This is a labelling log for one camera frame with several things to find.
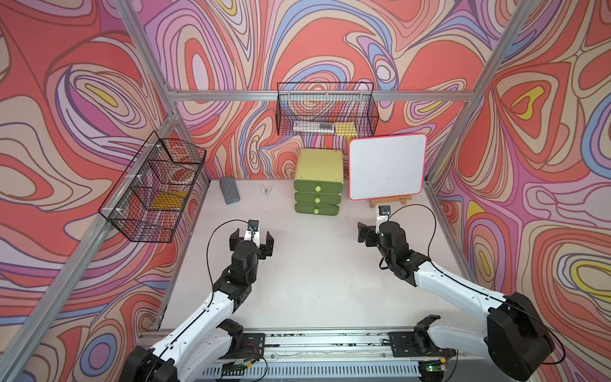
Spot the black wire basket left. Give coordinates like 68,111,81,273
98,132,207,243

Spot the yellow pink drawer cabinet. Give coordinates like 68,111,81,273
293,148,345,216

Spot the green top drawer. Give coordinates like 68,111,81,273
294,179,344,194

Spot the pink framed whiteboard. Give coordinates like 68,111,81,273
348,134,427,201

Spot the wooden whiteboard easel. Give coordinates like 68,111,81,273
369,195,412,208

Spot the black wire basket back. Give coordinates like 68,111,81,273
275,81,380,138

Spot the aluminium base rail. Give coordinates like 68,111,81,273
123,326,526,382

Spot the grey felt eraser block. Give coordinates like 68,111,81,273
220,177,240,205

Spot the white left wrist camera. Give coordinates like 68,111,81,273
244,220,260,246

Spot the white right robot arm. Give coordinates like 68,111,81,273
357,221,555,381

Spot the black wire basket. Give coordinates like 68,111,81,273
98,132,207,243
275,81,380,138

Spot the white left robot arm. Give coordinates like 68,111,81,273
119,220,274,381

